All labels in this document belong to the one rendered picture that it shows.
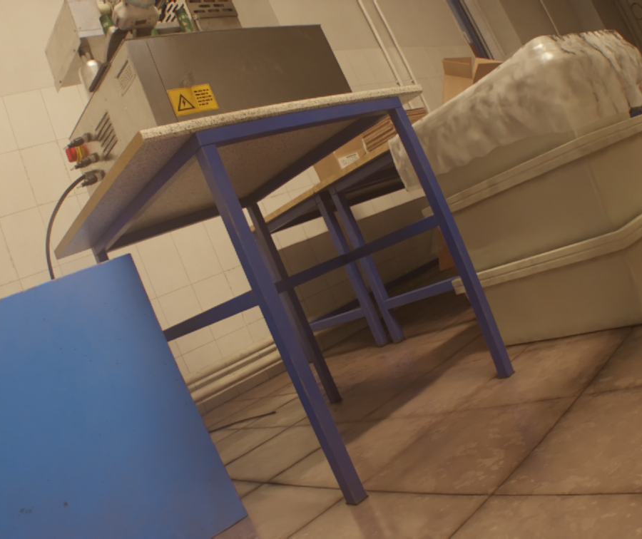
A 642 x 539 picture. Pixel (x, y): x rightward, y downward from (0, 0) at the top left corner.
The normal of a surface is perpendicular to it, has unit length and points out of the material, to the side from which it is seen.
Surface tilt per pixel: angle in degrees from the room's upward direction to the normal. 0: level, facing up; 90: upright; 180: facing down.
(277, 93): 90
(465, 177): 96
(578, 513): 0
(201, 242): 90
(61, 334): 90
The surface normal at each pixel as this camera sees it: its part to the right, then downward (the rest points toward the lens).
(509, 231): -0.75, 0.44
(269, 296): 0.57, -0.24
